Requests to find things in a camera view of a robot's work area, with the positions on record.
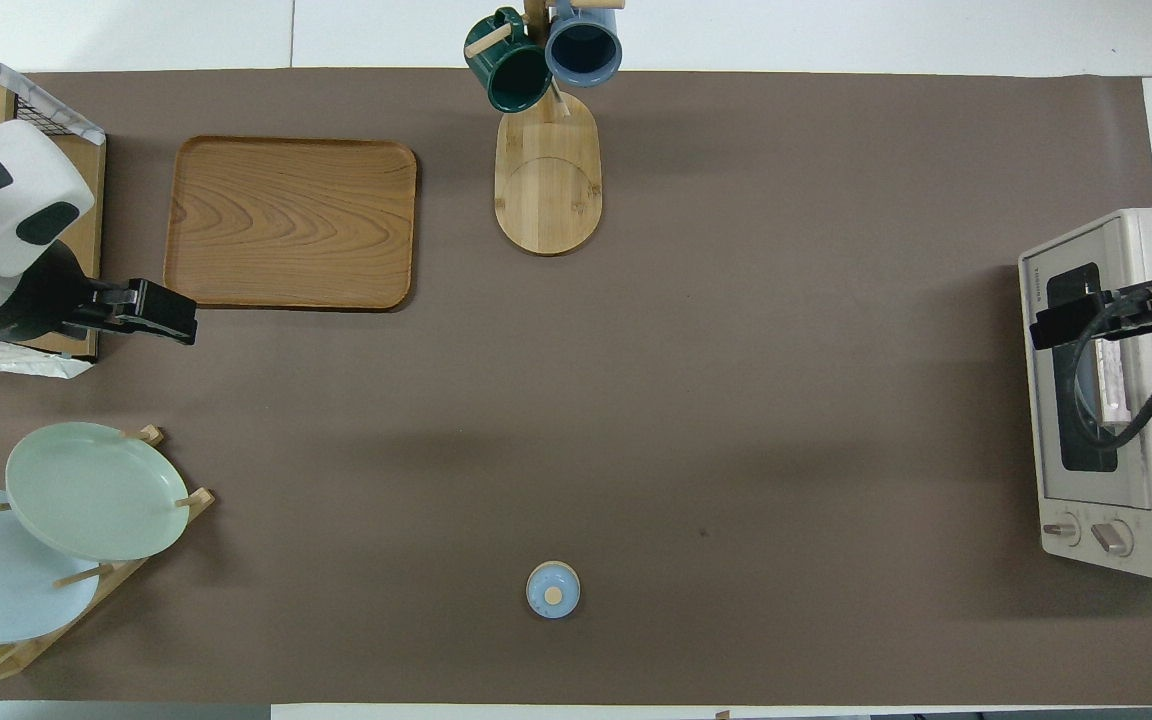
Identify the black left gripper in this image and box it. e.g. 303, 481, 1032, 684
64, 279, 199, 347

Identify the pale green plate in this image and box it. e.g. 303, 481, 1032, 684
5, 422, 191, 563

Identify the wooden plate rack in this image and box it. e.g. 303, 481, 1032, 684
0, 425, 216, 687

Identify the wooden mug tree stand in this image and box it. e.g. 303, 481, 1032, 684
464, 0, 627, 257

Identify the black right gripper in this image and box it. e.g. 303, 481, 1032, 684
1031, 282, 1152, 351

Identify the blue grey mug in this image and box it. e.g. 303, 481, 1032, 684
544, 0, 624, 89

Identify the brown paper table mat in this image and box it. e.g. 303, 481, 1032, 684
0, 68, 1152, 707

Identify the crumpled silver foil sheet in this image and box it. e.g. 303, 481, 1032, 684
0, 333, 95, 380

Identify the rectangular wooden tray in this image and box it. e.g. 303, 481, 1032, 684
164, 136, 418, 312

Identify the dark green mug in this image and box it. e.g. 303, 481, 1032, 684
464, 8, 554, 114

